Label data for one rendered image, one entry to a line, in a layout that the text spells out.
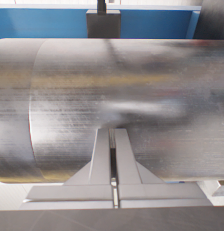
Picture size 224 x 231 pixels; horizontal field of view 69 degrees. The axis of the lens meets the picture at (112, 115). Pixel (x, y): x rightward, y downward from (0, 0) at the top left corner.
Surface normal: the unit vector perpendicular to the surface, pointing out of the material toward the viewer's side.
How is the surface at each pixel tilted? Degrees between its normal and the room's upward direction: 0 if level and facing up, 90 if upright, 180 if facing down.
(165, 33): 90
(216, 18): 0
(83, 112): 90
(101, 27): 90
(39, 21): 90
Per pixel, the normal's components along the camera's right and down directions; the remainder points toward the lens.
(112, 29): 0.03, 0.62
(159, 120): 0.03, 0.11
